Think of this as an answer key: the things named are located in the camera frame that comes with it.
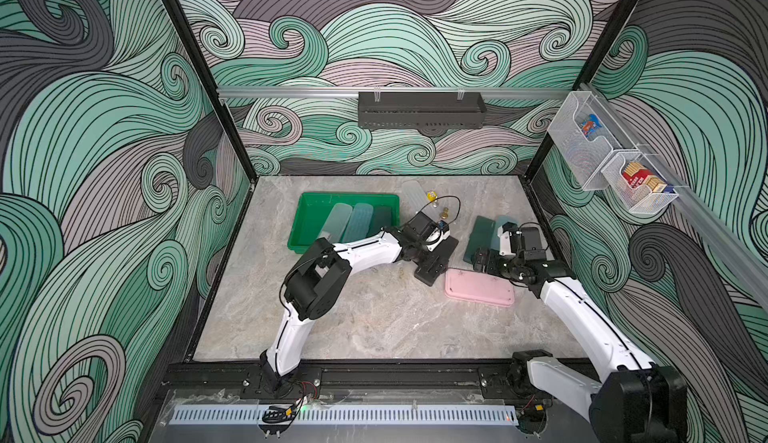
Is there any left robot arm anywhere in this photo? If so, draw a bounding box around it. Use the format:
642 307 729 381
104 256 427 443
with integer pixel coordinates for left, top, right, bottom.
260 214 458 389

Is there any aluminium rail back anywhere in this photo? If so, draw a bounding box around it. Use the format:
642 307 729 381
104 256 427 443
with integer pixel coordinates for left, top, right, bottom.
217 85 570 100

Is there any clear wall bin rear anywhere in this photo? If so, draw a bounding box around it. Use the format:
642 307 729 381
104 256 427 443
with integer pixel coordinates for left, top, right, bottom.
548 90 630 191

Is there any aluminium rail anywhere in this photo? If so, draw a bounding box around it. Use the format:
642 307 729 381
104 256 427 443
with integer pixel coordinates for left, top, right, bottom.
217 85 570 100
578 83 767 310

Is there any aluminium rail right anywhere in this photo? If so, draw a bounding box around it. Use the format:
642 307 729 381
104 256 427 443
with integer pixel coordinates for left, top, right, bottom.
578 83 767 310

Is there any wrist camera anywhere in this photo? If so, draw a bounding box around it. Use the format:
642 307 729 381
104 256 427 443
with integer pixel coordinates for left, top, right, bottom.
403 211 450 246
499 224 546 255

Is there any frosted clear pencil case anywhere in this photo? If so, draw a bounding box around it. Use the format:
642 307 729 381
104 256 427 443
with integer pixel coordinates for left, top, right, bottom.
318 203 353 243

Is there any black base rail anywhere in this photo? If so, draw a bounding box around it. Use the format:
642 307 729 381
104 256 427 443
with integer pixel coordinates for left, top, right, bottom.
161 358 544 402

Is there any light blue pencil case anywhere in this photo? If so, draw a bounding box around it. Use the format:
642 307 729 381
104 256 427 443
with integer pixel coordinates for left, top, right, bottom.
341 203 374 243

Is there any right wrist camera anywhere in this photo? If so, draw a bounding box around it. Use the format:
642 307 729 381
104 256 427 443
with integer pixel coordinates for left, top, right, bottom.
499 224 546 255

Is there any upright clear pencil case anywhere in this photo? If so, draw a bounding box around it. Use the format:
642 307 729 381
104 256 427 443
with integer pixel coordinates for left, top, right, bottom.
402 179 429 218

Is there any green storage tray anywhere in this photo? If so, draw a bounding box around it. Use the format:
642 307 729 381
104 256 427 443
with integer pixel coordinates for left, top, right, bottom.
287 192 400 254

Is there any blue red small item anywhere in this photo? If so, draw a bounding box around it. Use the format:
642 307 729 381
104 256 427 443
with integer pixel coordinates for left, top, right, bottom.
579 113 603 140

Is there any white slotted cable duct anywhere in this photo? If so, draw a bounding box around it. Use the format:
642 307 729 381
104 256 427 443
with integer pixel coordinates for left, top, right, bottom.
169 404 518 426

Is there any pink pencil case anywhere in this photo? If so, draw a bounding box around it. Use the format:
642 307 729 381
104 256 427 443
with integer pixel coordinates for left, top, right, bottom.
444 268 515 307

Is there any clear wall bin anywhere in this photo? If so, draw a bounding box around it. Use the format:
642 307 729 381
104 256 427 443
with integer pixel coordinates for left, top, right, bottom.
548 90 630 191
601 150 678 215

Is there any black pencil case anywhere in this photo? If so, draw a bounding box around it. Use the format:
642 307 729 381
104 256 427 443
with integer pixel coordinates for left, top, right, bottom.
414 236 459 286

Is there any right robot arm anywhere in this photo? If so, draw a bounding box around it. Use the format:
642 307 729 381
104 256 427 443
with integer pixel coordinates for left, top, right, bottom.
472 247 688 442

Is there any red yellow box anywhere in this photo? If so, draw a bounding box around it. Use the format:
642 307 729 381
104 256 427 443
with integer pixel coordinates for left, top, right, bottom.
621 161 674 193

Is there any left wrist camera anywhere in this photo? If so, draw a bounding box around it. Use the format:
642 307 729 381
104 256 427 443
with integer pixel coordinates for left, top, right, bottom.
403 211 450 246

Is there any clear wall bin front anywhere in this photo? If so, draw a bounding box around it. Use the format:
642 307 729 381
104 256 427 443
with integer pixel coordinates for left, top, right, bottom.
601 150 678 215

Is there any black wall shelf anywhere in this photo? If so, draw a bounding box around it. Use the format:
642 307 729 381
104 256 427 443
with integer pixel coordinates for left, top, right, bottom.
357 92 488 136

